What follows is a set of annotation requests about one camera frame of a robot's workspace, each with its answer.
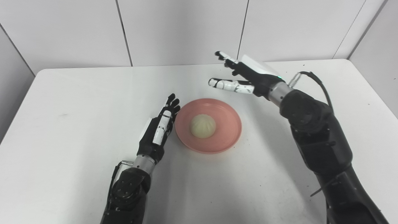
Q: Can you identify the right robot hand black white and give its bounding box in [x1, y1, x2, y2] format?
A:
[208, 51, 286, 97]

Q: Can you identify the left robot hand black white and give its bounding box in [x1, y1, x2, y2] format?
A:
[136, 93, 181, 163]

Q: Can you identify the white steamed bun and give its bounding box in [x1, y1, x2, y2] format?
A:
[190, 114, 216, 138]

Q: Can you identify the pink round plate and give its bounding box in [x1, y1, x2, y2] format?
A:
[175, 98, 243, 154]

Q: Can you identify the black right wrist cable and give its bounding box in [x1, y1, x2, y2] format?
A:
[288, 71, 335, 114]

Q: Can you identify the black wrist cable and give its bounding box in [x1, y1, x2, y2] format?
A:
[106, 160, 133, 212]
[288, 71, 335, 114]

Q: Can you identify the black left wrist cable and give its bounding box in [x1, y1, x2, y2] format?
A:
[106, 160, 133, 212]

